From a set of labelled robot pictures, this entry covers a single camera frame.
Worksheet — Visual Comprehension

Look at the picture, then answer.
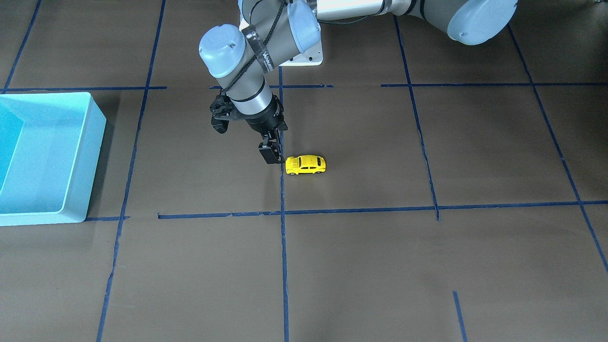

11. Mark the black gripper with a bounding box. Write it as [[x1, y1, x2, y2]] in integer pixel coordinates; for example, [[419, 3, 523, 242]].
[[245, 97, 288, 164]]

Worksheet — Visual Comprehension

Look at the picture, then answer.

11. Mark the yellow beetle toy car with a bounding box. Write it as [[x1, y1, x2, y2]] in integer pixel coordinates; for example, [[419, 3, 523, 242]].
[[285, 154, 327, 175]]

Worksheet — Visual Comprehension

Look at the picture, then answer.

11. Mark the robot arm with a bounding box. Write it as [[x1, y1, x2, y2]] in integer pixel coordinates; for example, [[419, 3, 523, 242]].
[[199, 0, 518, 164]]

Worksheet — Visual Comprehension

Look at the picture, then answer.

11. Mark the light blue plastic bin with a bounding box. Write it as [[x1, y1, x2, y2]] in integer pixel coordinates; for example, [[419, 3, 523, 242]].
[[0, 92, 106, 227]]

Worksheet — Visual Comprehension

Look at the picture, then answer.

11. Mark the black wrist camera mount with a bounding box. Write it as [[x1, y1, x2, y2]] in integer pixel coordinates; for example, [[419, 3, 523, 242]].
[[210, 90, 238, 134]]

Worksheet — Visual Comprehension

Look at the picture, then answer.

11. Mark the white camera stand base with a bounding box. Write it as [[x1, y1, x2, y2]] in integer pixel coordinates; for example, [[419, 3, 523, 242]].
[[239, 6, 323, 72]]

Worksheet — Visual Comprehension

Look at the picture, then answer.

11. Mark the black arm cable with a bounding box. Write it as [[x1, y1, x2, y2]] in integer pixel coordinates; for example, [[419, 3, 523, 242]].
[[221, 0, 290, 93]]

